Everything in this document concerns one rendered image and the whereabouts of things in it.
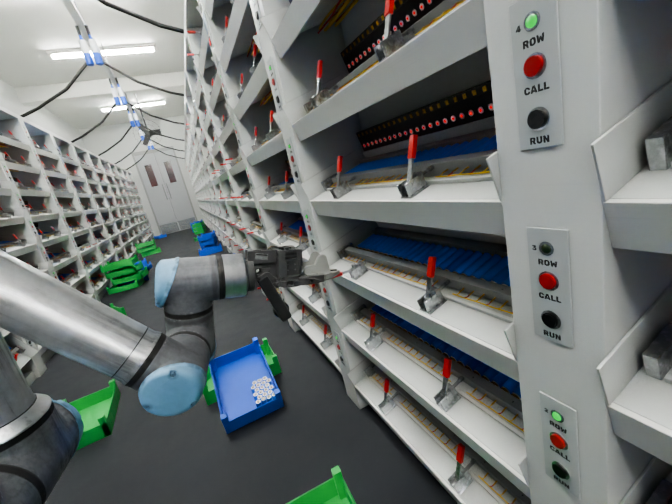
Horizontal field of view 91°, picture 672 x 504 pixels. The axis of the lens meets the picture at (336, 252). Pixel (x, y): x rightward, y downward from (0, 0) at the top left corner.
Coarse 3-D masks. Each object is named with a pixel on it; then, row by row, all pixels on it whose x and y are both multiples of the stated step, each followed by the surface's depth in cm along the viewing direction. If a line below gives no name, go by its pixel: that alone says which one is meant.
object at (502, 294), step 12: (348, 252) 92; (360, 252) 86; (372, 252) 83; (384, 264) 77; (396, 264) 71; (408, 264) 69; (420, 264) 66; (420, 276) 66; (444, 276) 59; (456, 276) 57; (468, 276) 55; (456, 288) 57; (468, 288) 54; (480, 288) 52; (492, 288) 50; (504, 288) 49; (492, 300) 49; (504, 300) 48
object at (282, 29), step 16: (304, 0) 61; (320, 0) 58; (336, 0) 74; (272, 16) 79; (288, 16) 68; (304, 16) 64; (320, 16) 79; (336, 16) 75; (272, 32) 80; (288, 32) 72; (288, 48) 76
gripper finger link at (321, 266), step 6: (318, 258) 73; (324, 258) 74; (318, 264) 74; (324, 264) 74; (306, 270) 73; (312, 270) 73; (318, 270) 74; (324, 270) 74; (336, 270) 78; (324, 276) 74; (330, 276) 75
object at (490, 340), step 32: (384, 224) 92; (352, 288) 83; (384, 288) 70; (416, 288) 64; (448, 288) 59; (416, 320) 60; (448, 320) 52; (480, 320) 49; (480, 352) 47; (512, 352) 40
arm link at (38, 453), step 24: (0, 336) 61; (0, 360) 60; (0, 384) 59; (24, 384) 64; (0, 408) 59; (24, 408) 63; (48, 408) 66; (72, 408) 74; (0, 432) 59; (24, 432) 61; (48, 432) 65; (72, 432) 71; (0, 456) 59; (24, 456) 60; (48, 456) 64; (72, 456) 73; (48, 480) 62
